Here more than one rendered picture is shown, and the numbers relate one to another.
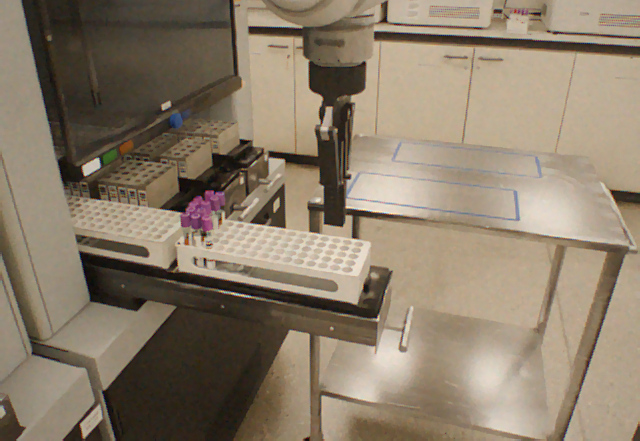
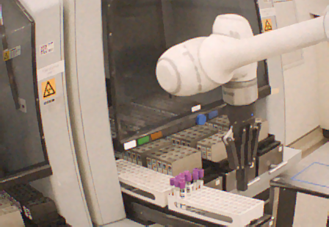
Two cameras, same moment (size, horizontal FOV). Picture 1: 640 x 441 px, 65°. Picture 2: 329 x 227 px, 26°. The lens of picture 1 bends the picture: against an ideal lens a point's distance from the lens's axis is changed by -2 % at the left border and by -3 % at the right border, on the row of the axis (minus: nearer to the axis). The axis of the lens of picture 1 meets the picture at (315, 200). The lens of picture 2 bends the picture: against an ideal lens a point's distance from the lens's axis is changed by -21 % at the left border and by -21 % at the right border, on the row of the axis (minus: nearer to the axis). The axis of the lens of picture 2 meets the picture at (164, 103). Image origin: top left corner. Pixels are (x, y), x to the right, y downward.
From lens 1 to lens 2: 143 cm
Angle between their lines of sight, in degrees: 33
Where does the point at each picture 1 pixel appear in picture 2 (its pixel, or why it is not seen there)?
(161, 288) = (158, 216)
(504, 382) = not seen: outside the picture
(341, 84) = (236, 114)
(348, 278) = (236, 216)
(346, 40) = (234, 93)
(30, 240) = (94, 176)
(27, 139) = (96, 125)
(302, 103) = not seen: outside the picture
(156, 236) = (161, 189)
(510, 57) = not seen: outside the picture
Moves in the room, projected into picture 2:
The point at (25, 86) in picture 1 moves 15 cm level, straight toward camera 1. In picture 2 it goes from (98, 98) to (92, 116)
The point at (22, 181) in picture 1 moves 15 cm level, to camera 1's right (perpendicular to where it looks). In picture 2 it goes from (92, 146) to (138, 155)
